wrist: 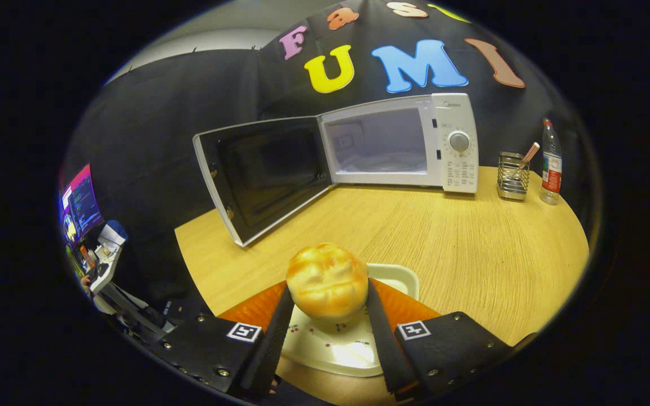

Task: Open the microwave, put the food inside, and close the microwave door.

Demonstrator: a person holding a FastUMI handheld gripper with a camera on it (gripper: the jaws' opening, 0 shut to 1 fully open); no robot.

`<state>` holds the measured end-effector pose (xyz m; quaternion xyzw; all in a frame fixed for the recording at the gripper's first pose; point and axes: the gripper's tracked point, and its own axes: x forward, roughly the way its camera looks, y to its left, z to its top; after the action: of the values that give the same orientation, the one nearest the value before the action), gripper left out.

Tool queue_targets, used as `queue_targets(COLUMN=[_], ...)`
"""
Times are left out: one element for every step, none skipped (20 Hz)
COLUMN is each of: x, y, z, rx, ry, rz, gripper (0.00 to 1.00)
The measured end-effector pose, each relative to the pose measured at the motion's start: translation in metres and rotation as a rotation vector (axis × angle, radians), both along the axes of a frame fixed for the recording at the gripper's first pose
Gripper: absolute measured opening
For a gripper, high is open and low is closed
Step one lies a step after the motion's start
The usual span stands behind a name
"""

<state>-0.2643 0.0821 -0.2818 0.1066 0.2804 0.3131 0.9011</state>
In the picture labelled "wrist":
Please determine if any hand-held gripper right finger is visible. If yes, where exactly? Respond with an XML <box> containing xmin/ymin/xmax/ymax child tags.
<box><xmin>366</xmin><ymin>277</ymin><xmax>513</xmax><ymax>398</ymax></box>

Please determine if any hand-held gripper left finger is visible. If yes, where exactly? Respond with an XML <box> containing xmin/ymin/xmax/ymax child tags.
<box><xmin>150</xmin><ymin>281</ymin><xmax>295</xmax><ymax>398</ymax></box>

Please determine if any golden bread bun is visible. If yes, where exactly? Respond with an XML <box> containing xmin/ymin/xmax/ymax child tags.
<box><xmin>286</xmin><ymin>242</ymin><xmax>370</xmax><ymax>325</ymax></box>

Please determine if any white microwave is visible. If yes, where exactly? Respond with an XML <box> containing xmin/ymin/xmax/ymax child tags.
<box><xmin>192</xmin><ymin>93</ymin><xmax>479</xmax><ymax>248</ymax></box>

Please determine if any white plastic tray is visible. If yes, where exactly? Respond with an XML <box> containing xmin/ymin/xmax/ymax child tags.
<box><xmin>280</xmin><ymin>263</ymin><xmax>420</xmax><ymax>377</ymax></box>

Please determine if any cluttered white side desk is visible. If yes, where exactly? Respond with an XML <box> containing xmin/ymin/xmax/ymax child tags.
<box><xmin>80</xmin><ymin>220</ymin><xmax>162</xmax><ymax>339</ymax></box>

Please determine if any computer monitor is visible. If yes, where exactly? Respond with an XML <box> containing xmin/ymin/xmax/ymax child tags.
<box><xmin>60</xmin><ymin>164</ymin><xmax>103</xmax><ymax>246</ymax></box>

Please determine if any red striped straw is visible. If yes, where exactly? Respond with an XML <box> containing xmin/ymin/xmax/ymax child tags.
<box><xmin>520</xmin><ymin>142</ymin><xmax>541</xmax><ymax>170</ymax></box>

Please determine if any clear bottle with red label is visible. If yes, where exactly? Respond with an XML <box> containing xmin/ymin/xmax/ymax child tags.
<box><xmin>539</xmin><ymin>117</ymin><xmax>563</xmax><ymax>205</ymax></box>

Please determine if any metal wire utensil holder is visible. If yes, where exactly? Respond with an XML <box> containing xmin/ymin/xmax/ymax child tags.
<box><xmin>497</xmin><ymin>151</ymin><xmax>530</xmax><ymax>201</ymax></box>

